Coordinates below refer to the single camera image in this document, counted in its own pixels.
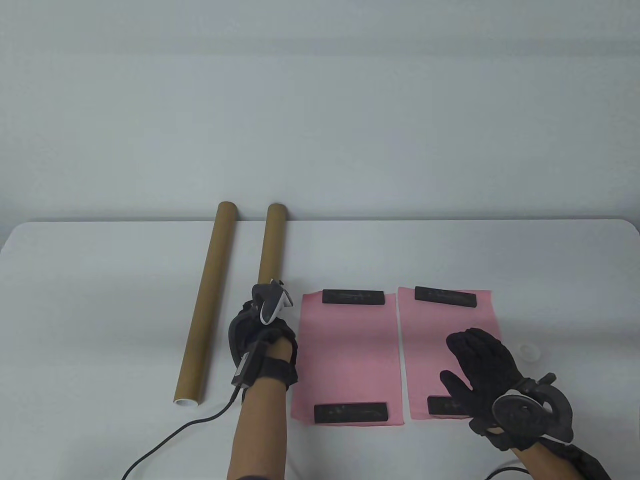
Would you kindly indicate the black wrist camera unit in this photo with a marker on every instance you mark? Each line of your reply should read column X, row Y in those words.
column 247, row 362
column 585, row 465

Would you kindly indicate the person's left forearm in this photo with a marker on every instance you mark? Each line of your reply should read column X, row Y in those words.
column 257, row 435

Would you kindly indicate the translucent white tube cap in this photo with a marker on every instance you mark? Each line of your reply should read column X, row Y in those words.
column 529, row 352

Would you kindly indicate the person's right hand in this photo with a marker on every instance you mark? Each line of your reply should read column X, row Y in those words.
column 480, row 360

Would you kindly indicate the brown cardboard mailing tube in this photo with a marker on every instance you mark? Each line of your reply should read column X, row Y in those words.
column 272, row 245
column 205, row 305

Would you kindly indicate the pink paper sheet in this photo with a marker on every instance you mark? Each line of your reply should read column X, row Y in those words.
column 345, row 355
column 440, row 320

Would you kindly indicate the person's right forearm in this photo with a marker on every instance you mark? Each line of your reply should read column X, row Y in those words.
column 540, row 467

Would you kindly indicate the person's left hand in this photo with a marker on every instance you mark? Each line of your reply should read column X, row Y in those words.
column 240, row 330

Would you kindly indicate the black rectangular weight bar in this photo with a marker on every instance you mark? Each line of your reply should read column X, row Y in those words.
column 445, row 296
column 353, row 297
column 350, row 413
column 442, row 406

